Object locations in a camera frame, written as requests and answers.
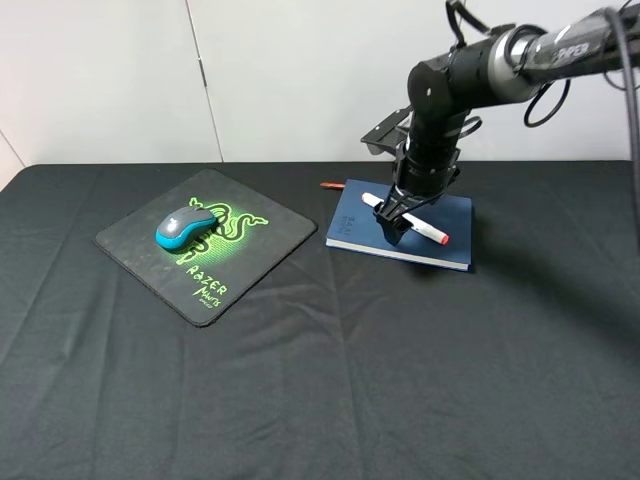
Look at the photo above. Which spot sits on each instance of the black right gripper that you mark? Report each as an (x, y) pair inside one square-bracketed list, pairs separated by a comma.
[(421, 175)]

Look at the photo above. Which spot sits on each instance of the white marker pen orange caps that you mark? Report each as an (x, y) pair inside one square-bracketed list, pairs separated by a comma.
[(425, 230)]

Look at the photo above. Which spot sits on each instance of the blue and grey computer mouse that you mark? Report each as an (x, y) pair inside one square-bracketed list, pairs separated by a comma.
[(180, 228)]

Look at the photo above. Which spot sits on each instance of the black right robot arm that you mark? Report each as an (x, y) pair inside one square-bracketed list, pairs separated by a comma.
[(487, 67)]

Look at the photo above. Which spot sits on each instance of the blue hardcover notebook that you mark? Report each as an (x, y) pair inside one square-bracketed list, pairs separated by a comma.
[(354, 227)]

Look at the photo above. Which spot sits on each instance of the black Razer mouse pad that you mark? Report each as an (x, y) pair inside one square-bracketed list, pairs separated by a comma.
[(252, 235)]

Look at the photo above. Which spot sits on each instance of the black tablecloth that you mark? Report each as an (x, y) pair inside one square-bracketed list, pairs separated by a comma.
[(336, 365)]

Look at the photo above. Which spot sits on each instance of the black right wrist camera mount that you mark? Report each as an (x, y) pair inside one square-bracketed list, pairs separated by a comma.
[(390, 135)]

